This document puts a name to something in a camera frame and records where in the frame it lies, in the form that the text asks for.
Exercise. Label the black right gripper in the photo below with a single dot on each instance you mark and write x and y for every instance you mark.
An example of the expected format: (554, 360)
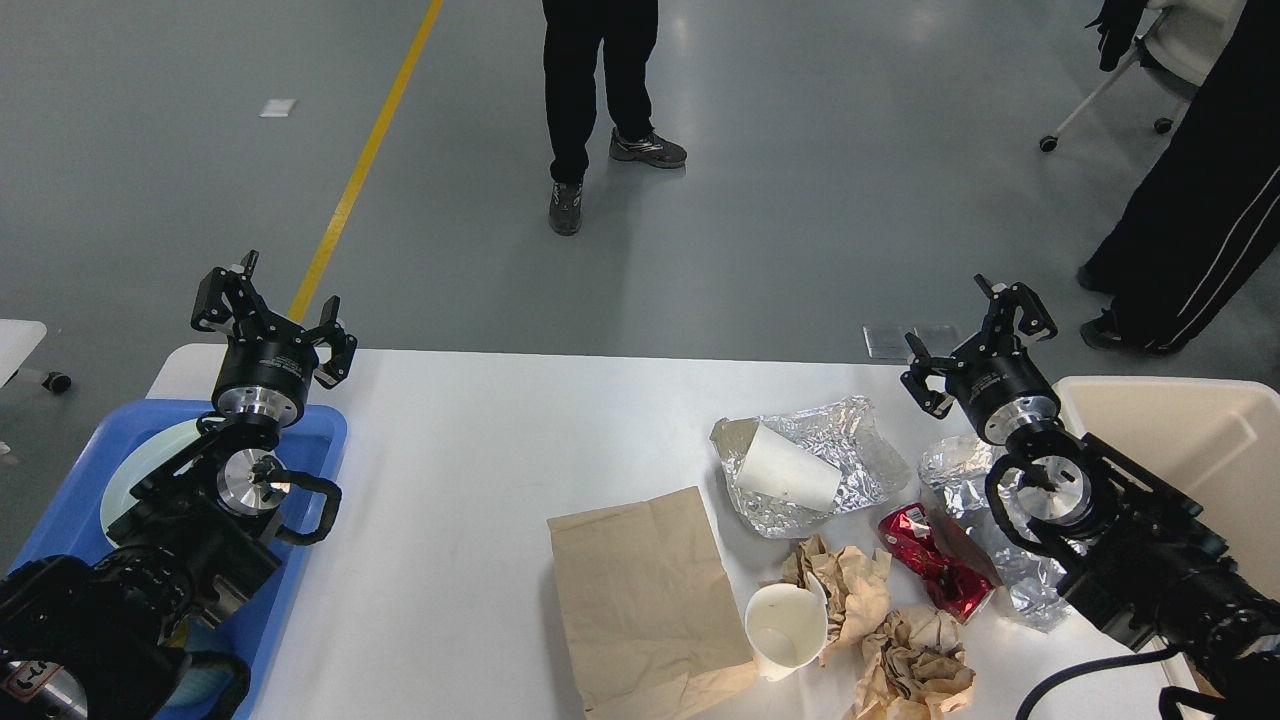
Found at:
(1001, 390)

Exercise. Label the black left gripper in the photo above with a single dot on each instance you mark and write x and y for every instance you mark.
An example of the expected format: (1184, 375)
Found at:
(262, 373)

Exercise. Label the light green plate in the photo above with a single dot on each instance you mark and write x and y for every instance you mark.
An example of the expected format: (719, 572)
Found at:
(117, 498)

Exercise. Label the dark teal mug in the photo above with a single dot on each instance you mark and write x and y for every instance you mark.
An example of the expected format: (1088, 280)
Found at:
(199, 684)

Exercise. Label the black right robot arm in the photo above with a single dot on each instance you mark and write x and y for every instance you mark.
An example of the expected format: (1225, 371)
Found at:
(1139, 564)

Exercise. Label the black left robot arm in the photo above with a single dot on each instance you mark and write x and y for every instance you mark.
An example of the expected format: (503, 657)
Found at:
(98, 640)

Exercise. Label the crumpled foil right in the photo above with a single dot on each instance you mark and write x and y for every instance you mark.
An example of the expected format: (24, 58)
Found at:
(953, 473)

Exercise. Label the crumpled aluminium foil sheet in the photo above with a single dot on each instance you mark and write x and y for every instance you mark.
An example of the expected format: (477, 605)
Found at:
(845, 434)

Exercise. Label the red snack wrapper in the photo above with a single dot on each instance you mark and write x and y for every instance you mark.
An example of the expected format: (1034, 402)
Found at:
(950, 584)

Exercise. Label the white paper cup lying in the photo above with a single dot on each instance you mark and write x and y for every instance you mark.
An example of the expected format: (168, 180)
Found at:
(774, 466)

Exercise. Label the crumpled brown paper upper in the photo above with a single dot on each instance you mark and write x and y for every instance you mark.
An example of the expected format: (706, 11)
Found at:
(855, 584)

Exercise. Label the crumpled brown paper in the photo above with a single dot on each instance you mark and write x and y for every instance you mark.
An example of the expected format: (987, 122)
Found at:
(855, 584)
(914, 667)

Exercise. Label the white side table corner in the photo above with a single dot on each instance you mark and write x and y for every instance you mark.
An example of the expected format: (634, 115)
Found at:
(19, 338)

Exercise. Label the beige plastic bin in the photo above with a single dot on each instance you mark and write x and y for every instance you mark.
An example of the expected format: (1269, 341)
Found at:
(1216, 441)

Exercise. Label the crumpled brown paper lower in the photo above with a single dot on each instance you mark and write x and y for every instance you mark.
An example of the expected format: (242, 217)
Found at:
(914, 667)

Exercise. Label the white paper cup upright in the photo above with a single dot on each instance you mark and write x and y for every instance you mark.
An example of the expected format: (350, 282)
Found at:
(787, 627)

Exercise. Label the black garment on chair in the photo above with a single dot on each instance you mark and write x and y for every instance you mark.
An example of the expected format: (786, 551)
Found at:
(1115, 24)

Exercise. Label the white rolling chair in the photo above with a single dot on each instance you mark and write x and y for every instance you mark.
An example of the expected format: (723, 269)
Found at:
(1177, 43)

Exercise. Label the brown paper bag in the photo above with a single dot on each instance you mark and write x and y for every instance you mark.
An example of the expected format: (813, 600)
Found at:
(648, 611)

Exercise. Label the person in black trousers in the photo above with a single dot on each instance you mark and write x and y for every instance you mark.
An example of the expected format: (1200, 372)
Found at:
(580, 37)

